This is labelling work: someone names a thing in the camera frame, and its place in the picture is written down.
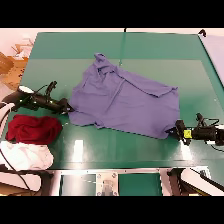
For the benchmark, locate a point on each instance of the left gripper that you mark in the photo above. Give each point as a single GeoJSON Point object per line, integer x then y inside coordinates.
{"type": "Point", "coordinates": [59, 105]}

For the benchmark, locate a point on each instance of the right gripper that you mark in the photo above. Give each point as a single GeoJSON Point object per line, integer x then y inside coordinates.
{"type": "Point", "coordinates": [185, 132]}

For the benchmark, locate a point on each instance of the purple T-shirt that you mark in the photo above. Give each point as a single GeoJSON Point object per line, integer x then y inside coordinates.
{"type": "Point", "coordinates": [126, 103]}

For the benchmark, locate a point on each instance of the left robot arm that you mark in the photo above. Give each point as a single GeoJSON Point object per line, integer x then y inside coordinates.
{"type": "Point", "coordinates": [36, 99]}

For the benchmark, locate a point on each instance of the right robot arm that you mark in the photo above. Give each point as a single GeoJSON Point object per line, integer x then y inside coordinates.
{"type": "Point", "coordinates": [207, 133]}

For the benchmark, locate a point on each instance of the red garment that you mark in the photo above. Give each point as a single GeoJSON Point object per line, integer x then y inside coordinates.
{"type": "Point", "coordinates": [33, 129]}

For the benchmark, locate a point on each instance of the white garment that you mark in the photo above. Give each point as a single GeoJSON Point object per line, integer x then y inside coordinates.
{"type": "Point", "coordinates": [26, 156]}

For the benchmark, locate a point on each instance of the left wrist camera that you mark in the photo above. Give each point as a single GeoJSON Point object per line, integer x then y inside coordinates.
{"type": "Point", "coordinates": [51, 88]}

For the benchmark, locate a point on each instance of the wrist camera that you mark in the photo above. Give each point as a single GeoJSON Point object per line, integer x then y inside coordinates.
{"type": "Point", "coordinates": [201, 119]}
{"type": "Point", "coordinates": [51, 88]}

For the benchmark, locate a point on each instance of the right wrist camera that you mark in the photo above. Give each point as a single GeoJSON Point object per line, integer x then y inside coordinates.
{"type": "Point", "coordinates": [201, 119]}

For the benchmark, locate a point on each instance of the silver frame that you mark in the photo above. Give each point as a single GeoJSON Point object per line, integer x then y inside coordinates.
{"type": "Point", "coordinates": [106, 181]}

